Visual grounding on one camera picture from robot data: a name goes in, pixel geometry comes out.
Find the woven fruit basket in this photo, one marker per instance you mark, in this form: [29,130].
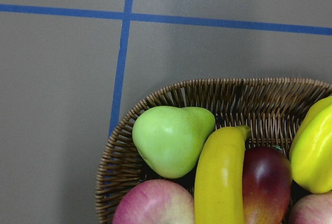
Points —
[274,108]

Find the green apple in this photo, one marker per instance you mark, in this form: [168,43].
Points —
[170,139]

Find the pink peach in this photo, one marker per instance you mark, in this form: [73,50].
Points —
[156,201]
[313,208]

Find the red yellow mango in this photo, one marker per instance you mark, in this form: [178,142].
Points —
[267,181]

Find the yellow lemon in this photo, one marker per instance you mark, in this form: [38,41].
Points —
[310,152]

